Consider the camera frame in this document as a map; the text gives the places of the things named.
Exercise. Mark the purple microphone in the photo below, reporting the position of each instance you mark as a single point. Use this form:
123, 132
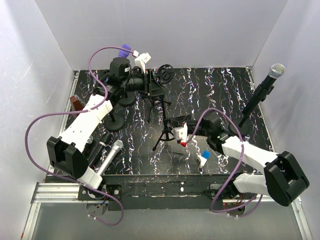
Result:
125, 51

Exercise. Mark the black round-base mic stand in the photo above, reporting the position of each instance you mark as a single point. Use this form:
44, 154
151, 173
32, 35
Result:
114, 122

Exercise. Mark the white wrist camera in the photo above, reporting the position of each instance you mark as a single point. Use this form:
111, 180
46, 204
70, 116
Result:
180, 134
142, 60

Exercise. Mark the black microphone silver grille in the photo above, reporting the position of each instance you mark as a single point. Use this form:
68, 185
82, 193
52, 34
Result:
275, 71

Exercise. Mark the black shotgun microphone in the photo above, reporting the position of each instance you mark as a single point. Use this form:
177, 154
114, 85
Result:
102, 144

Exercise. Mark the blue white small card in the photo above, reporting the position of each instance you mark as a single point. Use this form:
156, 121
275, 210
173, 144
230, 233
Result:
203, 158

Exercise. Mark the empty round-base stand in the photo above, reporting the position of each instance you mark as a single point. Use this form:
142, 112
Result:
128, 99

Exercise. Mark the brown wooden metronome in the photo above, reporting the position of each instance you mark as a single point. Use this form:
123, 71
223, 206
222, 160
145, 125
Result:
77, 104

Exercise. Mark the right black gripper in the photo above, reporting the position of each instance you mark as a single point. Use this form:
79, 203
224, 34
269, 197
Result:
179, 121

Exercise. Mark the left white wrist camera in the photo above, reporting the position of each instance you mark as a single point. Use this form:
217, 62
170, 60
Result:
142, 60

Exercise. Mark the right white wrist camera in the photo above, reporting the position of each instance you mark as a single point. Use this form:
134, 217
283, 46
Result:
180, 134

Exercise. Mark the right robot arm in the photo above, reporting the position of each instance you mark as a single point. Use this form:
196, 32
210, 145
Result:
280, 175

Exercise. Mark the right round-base mic stand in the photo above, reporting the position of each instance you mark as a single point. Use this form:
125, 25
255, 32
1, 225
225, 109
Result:
259, 95

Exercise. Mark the aluminium frame rail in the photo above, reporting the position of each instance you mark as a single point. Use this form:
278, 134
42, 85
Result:
63, 192

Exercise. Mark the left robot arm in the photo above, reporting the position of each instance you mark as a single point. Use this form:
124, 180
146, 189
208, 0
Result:
66, 151

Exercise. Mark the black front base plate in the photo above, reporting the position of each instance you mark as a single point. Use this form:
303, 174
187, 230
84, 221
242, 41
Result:
163, 191

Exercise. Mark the black glitter microphone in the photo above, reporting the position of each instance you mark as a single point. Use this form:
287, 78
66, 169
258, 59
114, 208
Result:
89, 150

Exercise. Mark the small black tripod stand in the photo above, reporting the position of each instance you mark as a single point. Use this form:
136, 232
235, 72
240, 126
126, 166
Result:
166, 134

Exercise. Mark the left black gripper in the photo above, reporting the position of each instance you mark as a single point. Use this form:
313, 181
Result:
151, 88

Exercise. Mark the black tripod stand with shockmount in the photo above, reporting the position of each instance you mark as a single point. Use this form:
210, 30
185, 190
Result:
163, 76

